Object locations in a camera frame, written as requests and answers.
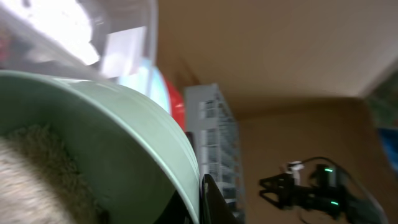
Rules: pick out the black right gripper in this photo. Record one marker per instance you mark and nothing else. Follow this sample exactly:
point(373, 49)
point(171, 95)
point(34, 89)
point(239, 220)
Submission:
point(279, 190)

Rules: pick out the clear plastic bin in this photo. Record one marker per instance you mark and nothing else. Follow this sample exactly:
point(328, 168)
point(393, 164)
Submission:
point(91, 40)

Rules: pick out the green bowl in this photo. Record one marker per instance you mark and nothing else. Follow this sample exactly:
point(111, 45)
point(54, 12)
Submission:
point(135, 158)

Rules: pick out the rice grains heap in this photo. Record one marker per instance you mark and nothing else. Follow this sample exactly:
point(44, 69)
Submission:
point(40, 182)

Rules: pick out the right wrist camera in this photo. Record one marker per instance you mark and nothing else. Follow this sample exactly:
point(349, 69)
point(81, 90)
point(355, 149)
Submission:
point(294, 169)

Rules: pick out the light blue plate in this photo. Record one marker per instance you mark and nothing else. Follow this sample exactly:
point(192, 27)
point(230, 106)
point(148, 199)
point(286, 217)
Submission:
point(155, 87)

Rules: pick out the grey dishwasher rack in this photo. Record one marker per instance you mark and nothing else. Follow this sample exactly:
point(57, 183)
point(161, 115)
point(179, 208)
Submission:
point(213, 131)

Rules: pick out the red serving tray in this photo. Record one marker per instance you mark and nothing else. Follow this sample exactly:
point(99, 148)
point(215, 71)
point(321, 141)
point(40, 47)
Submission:
point(177, 107)

